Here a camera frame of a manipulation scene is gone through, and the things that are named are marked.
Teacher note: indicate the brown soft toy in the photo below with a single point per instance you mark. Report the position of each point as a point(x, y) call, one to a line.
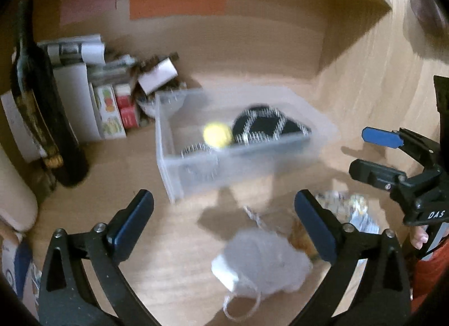
point(303, 238)

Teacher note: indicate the person's right forearm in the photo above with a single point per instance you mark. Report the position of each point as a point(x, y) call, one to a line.
point(431, 280)

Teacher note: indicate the crinkled clear plastic packet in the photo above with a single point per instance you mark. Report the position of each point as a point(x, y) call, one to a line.
point(350, 208)

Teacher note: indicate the small black white patterned cloth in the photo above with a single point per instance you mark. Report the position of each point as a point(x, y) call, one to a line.
point(196, 149)

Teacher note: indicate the tall white box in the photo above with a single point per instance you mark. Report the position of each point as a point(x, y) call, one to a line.
point(75, 101)

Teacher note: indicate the stack of printed papers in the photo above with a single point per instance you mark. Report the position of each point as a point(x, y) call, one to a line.
point(75, 48)

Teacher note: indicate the clear plastic storage bin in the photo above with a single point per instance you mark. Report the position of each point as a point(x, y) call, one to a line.
point(196, 175)

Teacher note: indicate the white open carton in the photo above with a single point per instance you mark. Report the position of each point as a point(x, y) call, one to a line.
point(158, 75)

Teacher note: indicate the person's right hand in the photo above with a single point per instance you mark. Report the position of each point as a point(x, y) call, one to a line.
point(419, 238)

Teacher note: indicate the pink paper sheet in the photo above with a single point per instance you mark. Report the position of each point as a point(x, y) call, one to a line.
point(87, 3)

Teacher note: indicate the wooden shelf board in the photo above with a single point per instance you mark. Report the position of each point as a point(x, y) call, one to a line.
point(354, 6)

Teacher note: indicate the white paper roll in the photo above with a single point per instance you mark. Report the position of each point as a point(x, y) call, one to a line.
point(15, 192)

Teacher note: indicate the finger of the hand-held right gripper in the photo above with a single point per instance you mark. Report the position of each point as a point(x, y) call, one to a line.
point(371, 173)
point(382, 138)

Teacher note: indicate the blue white package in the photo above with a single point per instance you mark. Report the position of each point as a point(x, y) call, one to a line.
point(21, 270)

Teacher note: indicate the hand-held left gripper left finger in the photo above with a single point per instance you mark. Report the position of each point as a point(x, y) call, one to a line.
point(121, 233)

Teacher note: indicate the dark wine bottle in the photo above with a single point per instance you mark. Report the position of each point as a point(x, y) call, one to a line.
point(45, 101)

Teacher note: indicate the yellow foam ball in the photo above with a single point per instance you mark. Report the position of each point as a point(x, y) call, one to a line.
point(217, 134)

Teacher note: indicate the red box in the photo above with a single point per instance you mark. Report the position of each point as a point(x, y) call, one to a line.
point(122, 96)
point(129, 117)

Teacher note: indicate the grey mesh bath sponge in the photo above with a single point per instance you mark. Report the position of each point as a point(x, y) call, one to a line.
point(266, 259)

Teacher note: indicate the orange paper sheet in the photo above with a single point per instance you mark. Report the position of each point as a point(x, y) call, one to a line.
point(177, 3)

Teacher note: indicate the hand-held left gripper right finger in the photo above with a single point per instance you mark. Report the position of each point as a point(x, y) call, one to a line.
point(315, 227)

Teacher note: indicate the dark round object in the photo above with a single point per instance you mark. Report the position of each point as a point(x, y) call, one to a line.
point(429, 10)

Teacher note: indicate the fruit print box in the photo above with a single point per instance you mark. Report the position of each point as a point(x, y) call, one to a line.
point(110, 112)

